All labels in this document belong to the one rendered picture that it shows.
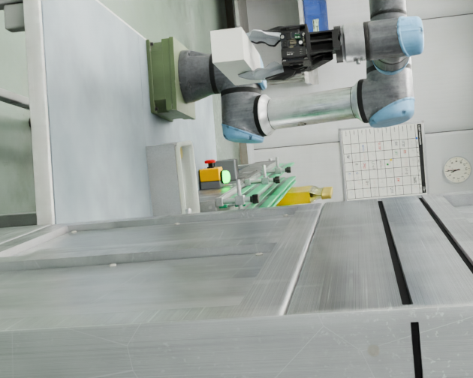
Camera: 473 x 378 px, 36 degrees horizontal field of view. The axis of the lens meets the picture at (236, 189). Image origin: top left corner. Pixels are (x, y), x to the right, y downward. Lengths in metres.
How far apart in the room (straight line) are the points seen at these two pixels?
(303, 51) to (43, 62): 0.49
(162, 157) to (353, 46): 0.71
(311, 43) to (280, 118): 0.59
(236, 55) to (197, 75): 0.69
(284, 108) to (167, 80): 0.33
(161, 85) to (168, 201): 0.33
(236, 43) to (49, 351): 0.89
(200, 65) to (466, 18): 6.28
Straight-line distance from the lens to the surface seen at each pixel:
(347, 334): 0.56
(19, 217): 2.47
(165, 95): 2.04
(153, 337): 0.58
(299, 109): 1.97
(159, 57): 2.07
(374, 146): 8.05
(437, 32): 8.14
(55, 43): 1.47
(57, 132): 1.42
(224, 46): 1.39
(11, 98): 2.53
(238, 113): 2.02
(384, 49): 1.44
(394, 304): 0.57
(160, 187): 1.96
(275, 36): 1.48
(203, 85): 2.08
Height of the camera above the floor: 1.31
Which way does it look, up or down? 10 degrees down
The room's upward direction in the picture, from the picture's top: 85 degrees clockwise
